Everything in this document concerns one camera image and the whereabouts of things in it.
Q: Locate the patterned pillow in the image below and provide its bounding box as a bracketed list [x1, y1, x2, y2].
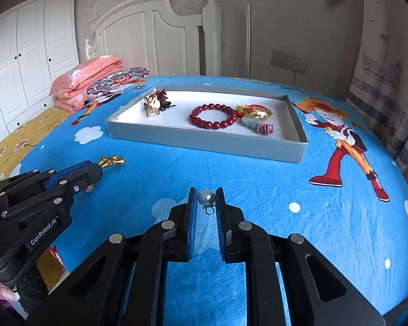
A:
[86, 67, 150, 96]

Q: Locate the wall power socket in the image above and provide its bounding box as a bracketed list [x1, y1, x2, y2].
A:
[287, 52, 307, 73]

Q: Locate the gold bamboo-link bracelet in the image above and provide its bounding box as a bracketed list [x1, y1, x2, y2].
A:
[85, 156, 126, 192]

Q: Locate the wide gold bangle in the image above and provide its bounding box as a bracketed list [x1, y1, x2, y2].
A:
[236, 105, 273, 120]

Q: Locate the yellow floral bedsheet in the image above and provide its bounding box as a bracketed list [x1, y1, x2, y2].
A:
[0, 107, 72, 186]

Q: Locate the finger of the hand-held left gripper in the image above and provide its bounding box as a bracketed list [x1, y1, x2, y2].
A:
[0, 161, 96, 196]
[0, 164, 104, 221]

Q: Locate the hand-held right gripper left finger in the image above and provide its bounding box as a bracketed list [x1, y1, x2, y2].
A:
[25, 187, 198, 326]

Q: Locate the metal ring brooch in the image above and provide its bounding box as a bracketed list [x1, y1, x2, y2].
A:
[143, 93, 161, 118]

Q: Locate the jade pendant with pink cord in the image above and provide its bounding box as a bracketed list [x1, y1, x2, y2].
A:
[241, 115, 275, 134]

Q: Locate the grey shallow cardboard box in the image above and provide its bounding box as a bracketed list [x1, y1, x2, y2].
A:
[104, 86, 308, 164]

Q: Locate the person's left hand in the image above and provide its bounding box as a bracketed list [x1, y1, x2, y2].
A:
[0, 277, 19, 301]

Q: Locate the blue cartoon printed blanket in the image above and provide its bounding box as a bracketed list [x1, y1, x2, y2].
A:
[14, 75, 408, 326]

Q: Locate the wall light switch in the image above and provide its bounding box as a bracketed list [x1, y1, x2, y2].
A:
[270, 49, 289, 68]

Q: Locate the ship printed curtain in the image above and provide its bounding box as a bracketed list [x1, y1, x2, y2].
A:
[347, 0, 408, 164]

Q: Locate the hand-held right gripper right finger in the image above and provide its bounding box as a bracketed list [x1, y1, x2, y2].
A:
[215, 187, 386, 326]

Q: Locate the pink folded quilt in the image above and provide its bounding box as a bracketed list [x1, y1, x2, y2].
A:
[50, 57, 123, 113]

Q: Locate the red bead bracelet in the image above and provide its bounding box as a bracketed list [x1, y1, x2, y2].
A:
[190, 105, 239, 130]

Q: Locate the pearl earring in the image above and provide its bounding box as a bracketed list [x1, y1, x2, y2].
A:
[198, 190, 215, 216]

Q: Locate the metal pole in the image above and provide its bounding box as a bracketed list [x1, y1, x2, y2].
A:
[245, 5, 252, 79]

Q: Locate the paper note on wall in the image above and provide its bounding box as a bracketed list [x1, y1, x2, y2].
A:
[88, 3, 101, 28]

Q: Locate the white wooden headboard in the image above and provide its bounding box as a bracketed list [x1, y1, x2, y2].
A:
[84, 0, 222, 77]

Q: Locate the white wardrobe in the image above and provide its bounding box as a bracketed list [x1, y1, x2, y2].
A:
[0, 0, 80, 150]

